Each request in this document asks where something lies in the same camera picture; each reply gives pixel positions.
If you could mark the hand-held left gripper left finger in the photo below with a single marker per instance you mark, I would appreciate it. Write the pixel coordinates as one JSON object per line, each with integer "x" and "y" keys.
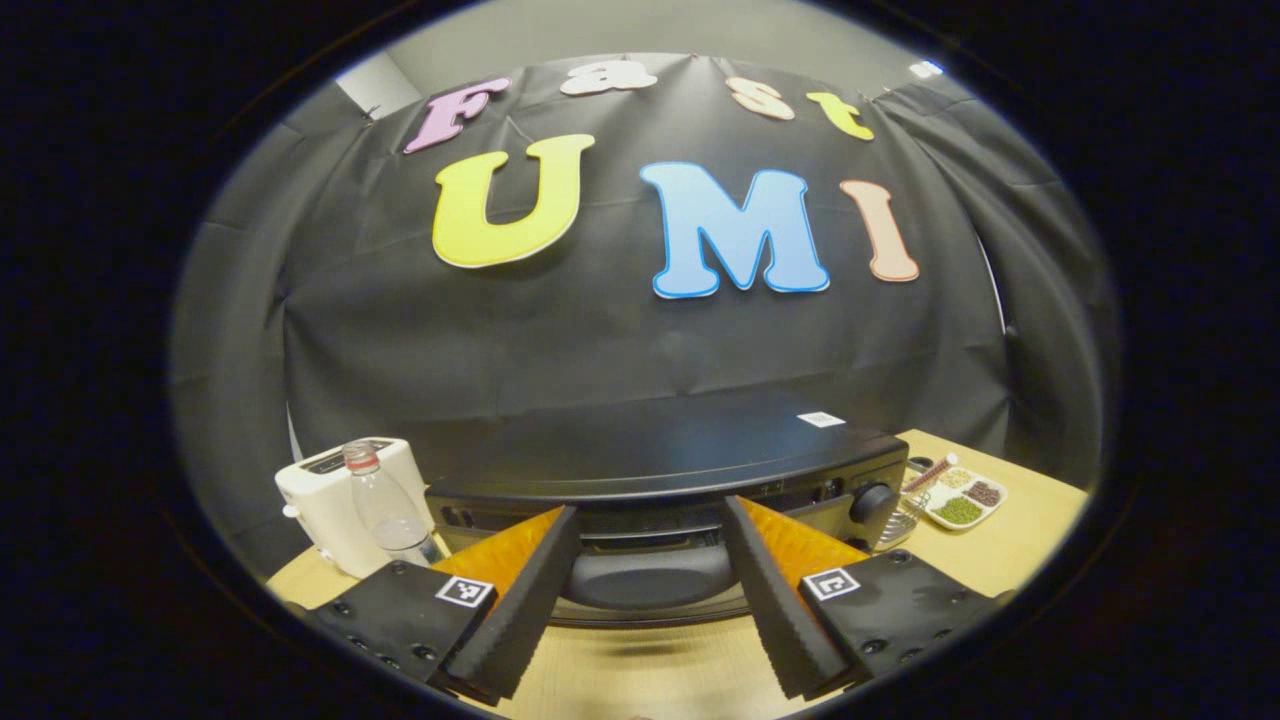
{"x": 525, "y": 620}

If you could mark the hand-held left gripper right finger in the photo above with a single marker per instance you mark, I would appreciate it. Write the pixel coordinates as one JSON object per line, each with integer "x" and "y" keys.
{"x": 770, "y": 610}

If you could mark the black electric oven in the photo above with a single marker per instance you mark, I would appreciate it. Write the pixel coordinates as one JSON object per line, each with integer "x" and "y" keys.
{"x": 650, "y": 450}

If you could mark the clear plastic water bottle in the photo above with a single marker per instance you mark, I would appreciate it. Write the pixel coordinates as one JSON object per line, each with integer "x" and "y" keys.
{"x": 385, "y": 510}

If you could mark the white divided dish with beans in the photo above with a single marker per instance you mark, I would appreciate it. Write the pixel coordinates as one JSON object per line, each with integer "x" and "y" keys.
{"x": 960, "y": 510}

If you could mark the white toaster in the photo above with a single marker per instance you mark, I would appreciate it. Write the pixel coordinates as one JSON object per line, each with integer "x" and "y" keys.
{"x": 320, "y": 500}

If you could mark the black backdrop cloth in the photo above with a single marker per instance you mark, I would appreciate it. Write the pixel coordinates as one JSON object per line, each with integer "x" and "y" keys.
{"x": 600, "y": 340}

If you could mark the small ceiling light panel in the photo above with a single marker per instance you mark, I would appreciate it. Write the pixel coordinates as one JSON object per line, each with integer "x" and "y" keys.
{"x": 925, "y": 68}

